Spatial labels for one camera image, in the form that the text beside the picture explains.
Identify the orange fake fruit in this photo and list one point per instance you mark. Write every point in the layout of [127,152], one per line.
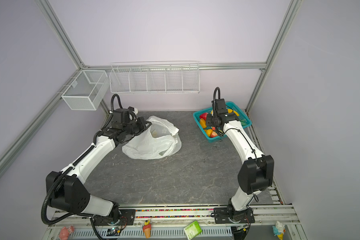
[203,123]

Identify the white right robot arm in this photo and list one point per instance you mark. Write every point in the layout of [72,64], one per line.
[256,173]

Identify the teal plastic basket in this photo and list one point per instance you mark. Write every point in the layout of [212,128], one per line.
[244,119]

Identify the white mesh box basket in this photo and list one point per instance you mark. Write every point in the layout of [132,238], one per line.
[87,90]

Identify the pink yellow fake peach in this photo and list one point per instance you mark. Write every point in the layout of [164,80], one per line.
[211,133]

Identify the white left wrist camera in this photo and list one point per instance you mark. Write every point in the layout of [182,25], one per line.
[133,110]

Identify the green white small box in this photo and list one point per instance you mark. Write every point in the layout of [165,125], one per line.
[192,230]

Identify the white plastic bag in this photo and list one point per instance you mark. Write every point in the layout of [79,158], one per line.
[160,140]

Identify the toy blue ice cream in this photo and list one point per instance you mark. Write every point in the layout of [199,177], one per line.
[279,230]

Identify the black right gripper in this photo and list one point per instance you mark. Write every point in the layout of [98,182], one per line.
[209,120]

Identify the pink toy figure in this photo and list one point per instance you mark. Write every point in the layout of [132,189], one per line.
[65,232]

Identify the toy ice cream cone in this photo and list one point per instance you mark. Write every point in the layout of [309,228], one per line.
[147,228]

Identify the white wire wall shelf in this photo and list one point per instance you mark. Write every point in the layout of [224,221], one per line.
[155,77]

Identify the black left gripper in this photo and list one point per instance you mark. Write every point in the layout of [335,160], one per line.
[141,121]

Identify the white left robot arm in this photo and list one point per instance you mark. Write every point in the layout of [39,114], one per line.
[66,192]

